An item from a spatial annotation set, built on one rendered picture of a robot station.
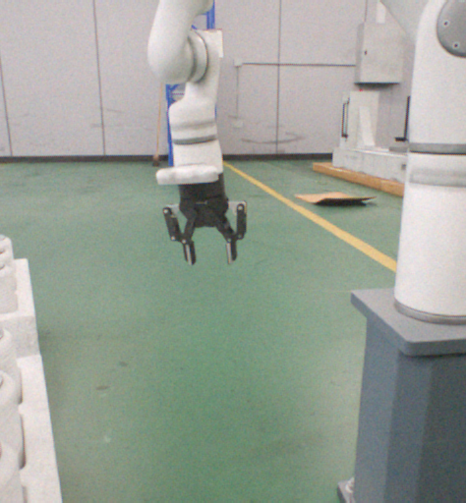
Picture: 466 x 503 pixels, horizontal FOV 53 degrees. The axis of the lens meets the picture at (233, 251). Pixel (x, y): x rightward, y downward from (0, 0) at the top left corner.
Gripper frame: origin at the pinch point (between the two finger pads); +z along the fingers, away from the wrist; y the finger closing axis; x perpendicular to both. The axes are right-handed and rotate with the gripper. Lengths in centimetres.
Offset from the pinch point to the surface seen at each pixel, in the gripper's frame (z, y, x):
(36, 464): 4.9, 7.2, 41.0
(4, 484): -2.0, 2.3, 49.1
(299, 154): 94, 46, -617
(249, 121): 39, 111, -597
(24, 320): 7.6, 32.1, 9.4
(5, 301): 4.9, 36.6, 7.3
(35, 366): 6.0, 19.0, 24.3
